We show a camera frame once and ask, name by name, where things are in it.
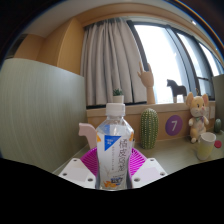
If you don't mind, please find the wooden hand model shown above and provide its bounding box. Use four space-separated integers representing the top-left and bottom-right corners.
137 61 157 105

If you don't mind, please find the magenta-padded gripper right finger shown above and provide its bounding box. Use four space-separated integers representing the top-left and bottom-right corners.
131 147 168 190

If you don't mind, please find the white wall socket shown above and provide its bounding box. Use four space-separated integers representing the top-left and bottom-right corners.
208 106 216 120

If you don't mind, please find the grey-white curtain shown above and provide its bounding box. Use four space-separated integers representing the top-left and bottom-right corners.
80 18 148 108

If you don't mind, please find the tall green ceramic cactus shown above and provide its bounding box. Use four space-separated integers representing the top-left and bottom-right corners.
139 107 160 150

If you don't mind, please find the pale yellow cup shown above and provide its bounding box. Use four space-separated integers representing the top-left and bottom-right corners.
195 132 217 162

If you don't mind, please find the pink wooden horse figure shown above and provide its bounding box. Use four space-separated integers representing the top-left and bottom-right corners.
78 122 98 150

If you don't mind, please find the round purple number sign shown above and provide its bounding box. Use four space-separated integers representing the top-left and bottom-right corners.
165 114 184 137

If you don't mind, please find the clear plastic drink bottle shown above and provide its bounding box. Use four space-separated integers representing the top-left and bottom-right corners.
95 102 135 192

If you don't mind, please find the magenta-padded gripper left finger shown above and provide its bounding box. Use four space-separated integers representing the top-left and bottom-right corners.
59 147 99 190

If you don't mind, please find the dark-framed window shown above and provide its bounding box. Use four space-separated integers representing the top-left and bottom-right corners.
128 20 224 104

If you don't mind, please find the small plant in white pot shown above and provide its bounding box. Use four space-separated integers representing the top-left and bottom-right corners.
112 88 125 104

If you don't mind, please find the grey-green desk divider panel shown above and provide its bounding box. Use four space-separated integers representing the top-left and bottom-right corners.
212 73 224 113
0 58 88 174

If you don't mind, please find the small round green cactus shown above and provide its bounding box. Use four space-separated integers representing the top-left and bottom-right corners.
213 118 223 134

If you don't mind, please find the black wooden horse figure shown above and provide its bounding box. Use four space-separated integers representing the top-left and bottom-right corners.
166 78 188 104

